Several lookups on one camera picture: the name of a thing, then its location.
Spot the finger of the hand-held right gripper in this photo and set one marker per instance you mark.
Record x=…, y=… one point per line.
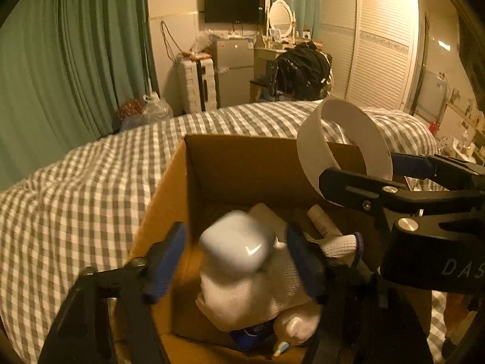
x=356, y=189
x=413, y=165

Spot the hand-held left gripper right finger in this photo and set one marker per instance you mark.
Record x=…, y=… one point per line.
x=305, y=269

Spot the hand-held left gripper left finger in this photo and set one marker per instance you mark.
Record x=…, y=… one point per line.
x=166, y=269

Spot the white squeeze tube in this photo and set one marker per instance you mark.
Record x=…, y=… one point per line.
x=322, y=222

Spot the white tape roll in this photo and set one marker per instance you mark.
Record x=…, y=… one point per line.
x=310, y=148

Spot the white earbuds case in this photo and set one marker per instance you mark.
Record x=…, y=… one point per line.
x=235, y=246

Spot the blue packet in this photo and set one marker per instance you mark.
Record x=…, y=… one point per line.
x=250, y=336

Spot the cardboard box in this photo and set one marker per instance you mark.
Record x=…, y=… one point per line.
x=246, y=170

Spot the person's right hand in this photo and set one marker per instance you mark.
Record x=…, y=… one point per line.
x=458, y=313

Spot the cluttered side table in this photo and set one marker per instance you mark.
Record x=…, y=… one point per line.
x=466, y=121

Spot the checkered bed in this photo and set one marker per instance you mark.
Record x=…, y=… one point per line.
x=75, y=197

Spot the white louvred wardrobe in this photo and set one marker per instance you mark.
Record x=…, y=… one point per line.
x=379, y=45

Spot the pile of black clothes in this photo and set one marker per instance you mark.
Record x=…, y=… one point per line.
x=303, y=70

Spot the black stool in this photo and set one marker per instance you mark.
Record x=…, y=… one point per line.
x=259, y=85

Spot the clear plastic bag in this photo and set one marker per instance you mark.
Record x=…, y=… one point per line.
x=201, y=41
x=157, y=110

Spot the brown patterned basket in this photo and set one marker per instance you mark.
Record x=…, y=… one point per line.
x=130, y=110

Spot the wooden dressing table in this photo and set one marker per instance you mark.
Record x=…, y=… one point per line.
x=263, y=55

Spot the silver small fridge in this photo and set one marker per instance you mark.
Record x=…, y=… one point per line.
x=233, y=72

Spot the white ribbed suitcase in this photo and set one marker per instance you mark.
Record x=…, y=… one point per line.
x=193, y=83

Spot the white oval vanity mirror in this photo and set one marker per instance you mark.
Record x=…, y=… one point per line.
x=281, y=15

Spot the wide green curtain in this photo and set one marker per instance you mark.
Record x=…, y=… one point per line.
x=68, y=64

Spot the black wall television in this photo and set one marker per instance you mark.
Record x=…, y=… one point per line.
x=233, y=5

